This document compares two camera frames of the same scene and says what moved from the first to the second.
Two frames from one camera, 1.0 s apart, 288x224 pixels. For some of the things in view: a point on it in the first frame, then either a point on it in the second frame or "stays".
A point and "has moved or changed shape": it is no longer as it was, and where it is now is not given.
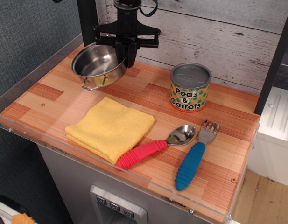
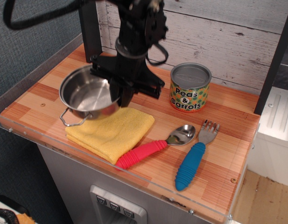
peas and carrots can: [189, 86] stays
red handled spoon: [183, 136] stays
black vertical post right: [275, 64] stays
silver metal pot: [99, 64] has moved or changed shape
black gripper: [127, 29] → [133, 70]
